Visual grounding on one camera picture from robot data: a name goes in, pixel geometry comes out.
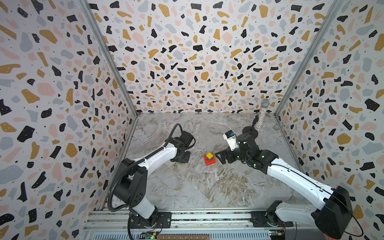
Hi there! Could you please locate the yellow cube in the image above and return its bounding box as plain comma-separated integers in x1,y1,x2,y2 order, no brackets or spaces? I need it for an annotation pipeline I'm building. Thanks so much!
206,153,214,161

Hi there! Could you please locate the red block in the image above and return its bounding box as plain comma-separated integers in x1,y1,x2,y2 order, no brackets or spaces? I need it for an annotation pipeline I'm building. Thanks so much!
204,153,216,166

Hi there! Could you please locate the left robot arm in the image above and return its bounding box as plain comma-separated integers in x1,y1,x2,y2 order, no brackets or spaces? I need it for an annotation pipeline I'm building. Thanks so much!
107,131,196,225

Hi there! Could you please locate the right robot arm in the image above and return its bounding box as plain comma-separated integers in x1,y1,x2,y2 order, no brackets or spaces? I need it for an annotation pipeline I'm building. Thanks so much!
215,130,354,240

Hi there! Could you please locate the glitter microphone on stand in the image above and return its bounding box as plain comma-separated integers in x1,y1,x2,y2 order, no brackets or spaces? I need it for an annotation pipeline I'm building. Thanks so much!
242,99,270,137

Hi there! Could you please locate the wooden strip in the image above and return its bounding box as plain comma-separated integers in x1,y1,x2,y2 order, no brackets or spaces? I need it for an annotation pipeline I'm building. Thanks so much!
157,235,210,240

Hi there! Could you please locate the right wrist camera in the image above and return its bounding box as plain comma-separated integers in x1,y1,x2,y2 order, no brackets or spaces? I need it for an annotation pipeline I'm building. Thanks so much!
223,130,239,152

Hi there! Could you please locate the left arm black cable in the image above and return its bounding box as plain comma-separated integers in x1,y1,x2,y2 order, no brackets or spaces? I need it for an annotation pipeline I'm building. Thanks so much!
107,122,184,212

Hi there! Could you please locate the aluminium mounting rail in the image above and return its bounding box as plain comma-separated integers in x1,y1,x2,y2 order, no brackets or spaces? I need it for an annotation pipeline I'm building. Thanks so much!
80,208,327,240

